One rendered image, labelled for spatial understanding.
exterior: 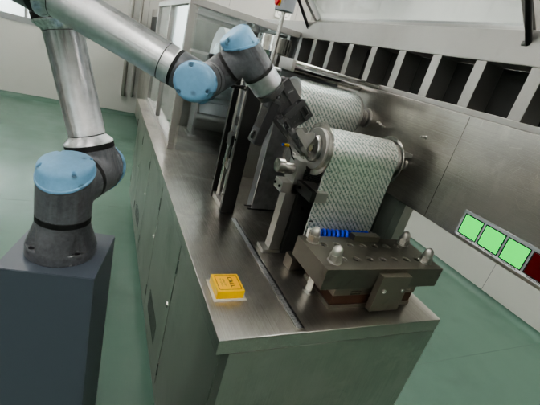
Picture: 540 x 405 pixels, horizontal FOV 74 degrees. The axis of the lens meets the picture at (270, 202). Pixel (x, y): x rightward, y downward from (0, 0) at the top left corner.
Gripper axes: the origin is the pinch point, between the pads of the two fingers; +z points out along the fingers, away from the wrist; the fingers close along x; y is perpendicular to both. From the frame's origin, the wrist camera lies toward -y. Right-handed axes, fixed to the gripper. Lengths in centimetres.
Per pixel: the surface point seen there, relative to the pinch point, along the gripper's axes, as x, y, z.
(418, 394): 1, -19, 169
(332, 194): -6.4, -0.2, 12.8
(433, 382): 6, -8, 182
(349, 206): -6.4, 2.1, 20.9
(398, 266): -24.9, 0.2, 31.2
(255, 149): 67, -4, 25
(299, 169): 0.9, -2.9, 4.4
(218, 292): -19.4, -38.0, 2.6
